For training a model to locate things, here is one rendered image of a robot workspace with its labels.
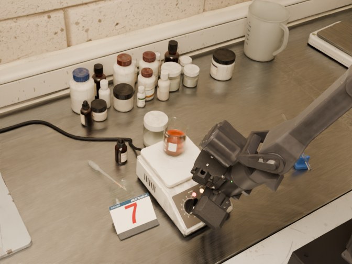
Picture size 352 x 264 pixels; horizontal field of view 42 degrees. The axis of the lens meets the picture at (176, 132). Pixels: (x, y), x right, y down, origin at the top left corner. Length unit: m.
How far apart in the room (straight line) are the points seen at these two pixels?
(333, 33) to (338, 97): 0.97
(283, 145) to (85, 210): 0.47
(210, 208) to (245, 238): 0.16
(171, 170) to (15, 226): 0.34
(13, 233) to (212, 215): 0.40
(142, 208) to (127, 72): 0.41
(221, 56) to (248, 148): 0.62
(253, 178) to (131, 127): 0.48
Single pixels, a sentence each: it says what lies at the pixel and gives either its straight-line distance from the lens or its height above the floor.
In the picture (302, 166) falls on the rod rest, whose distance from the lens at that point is 1.15.
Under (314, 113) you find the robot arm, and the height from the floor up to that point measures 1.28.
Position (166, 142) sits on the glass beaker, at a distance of 0.96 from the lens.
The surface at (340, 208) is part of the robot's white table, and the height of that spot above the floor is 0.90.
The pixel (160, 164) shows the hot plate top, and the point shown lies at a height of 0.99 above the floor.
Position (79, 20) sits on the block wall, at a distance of 1.25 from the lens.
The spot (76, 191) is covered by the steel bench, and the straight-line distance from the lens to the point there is 1.05.
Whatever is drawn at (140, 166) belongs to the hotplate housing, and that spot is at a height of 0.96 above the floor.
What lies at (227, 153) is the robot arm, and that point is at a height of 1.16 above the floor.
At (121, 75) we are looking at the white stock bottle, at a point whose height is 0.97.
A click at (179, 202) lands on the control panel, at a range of 0.95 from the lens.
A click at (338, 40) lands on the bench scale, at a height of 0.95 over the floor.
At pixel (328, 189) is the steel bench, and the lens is 1.14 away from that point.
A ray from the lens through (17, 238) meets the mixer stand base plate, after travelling 0.98.
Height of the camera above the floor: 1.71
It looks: 43 degrees down
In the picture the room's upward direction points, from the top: 6 degrees clockwise
